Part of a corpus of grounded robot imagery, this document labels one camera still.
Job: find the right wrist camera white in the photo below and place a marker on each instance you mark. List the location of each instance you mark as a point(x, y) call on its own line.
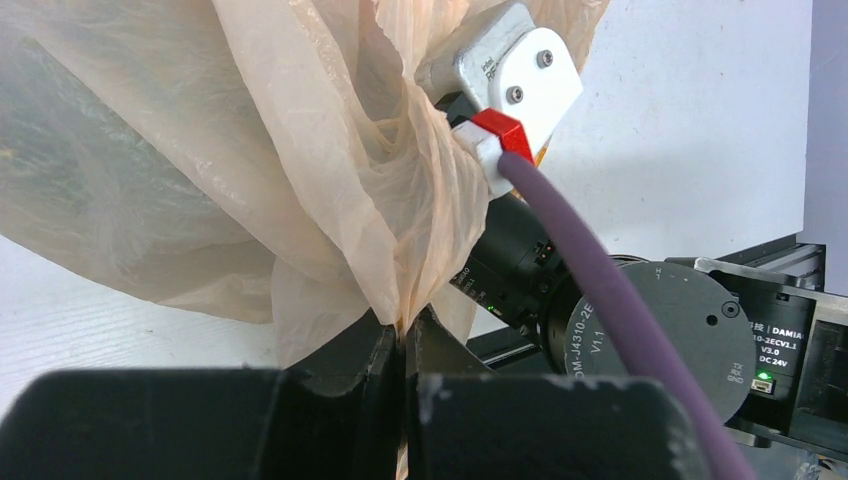
point(512, 80)

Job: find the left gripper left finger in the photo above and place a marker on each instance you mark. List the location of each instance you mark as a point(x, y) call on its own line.
point(331, 415)

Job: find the orange plastic bag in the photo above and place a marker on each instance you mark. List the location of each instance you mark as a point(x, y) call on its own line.
point(263, 161)

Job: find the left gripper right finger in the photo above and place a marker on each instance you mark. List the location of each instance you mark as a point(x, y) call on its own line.
point(465, 421)

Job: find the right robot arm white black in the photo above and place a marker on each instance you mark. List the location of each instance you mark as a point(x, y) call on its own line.
point(769, 352)

